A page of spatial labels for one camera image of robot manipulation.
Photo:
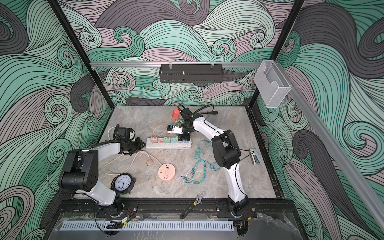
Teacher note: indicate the red plastic scoop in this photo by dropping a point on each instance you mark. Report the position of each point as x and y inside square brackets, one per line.
[175, 114]

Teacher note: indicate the small white silver box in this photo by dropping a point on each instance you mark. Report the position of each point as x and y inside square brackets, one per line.
[255, 158]

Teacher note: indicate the black wall tray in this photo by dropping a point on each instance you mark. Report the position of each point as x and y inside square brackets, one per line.
[196, 74]

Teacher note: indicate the adjustable wrench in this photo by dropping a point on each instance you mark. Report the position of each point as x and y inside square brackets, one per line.
[197, 201]

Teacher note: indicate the pink usb charger plug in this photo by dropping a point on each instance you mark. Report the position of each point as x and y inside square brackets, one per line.
[154, 140]

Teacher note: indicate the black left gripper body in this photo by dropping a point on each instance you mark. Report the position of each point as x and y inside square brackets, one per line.
[134, 146]

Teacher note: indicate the aluminium rail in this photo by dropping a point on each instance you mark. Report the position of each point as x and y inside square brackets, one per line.
[121, 64]
[305, 96]

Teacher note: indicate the round pink socket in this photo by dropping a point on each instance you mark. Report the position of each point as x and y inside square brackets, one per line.
[167, 172]

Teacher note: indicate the aluminium rail back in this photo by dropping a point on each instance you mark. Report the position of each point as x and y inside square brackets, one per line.
[121, 64]

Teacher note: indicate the aluminium rail right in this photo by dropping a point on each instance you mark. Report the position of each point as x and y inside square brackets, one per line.
[305, 96]

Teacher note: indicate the white multicolour power strip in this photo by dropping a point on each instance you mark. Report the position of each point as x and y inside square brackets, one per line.
[162, 146]

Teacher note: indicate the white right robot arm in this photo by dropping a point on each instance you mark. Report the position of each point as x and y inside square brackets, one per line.
[226, 153]

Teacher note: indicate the white slotted cable duct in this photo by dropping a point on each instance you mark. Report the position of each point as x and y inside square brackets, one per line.
[151, 226]

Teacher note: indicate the light green charger plug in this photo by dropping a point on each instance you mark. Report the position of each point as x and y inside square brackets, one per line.
[174, 140]
[167, 140]

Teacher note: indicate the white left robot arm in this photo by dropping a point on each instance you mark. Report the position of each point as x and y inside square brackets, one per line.
[80, 172]

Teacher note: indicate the clear plastic wall holder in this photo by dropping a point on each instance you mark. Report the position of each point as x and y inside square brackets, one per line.
[272, 83]

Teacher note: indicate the black alarm clock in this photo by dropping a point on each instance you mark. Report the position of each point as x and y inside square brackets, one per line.
[123, 183]

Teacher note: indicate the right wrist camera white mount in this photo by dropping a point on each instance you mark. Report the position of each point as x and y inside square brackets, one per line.
[172, 129]

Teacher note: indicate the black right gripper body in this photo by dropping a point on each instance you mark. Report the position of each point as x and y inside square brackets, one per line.
[186, 134]

